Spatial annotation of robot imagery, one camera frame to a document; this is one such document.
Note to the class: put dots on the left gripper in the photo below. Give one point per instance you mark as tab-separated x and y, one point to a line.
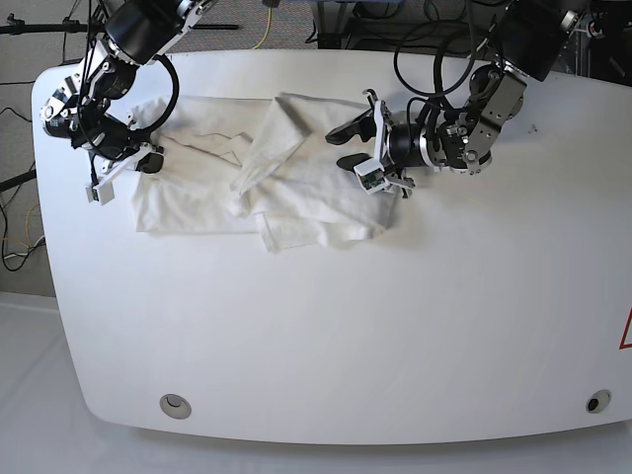
397	146

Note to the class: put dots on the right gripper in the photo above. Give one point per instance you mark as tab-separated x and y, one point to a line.
111	139

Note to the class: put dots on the white printed T-shirt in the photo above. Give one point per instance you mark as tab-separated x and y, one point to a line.
234	166

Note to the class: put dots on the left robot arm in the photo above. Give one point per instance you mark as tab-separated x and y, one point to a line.
458	125

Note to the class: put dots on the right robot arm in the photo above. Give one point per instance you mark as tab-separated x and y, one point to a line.
136	34

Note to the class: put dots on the black tripod stand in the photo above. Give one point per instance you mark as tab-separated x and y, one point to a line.
98	14

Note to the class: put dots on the grey table grommet left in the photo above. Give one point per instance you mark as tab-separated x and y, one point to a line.
175	407

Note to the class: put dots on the black table grommet right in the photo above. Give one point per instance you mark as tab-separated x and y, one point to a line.
599	401

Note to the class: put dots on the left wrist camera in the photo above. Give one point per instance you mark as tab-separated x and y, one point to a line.
371	177

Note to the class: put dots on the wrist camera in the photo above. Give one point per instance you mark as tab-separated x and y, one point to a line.
102	193
371	177

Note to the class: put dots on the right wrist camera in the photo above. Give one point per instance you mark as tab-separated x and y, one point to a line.
102	193

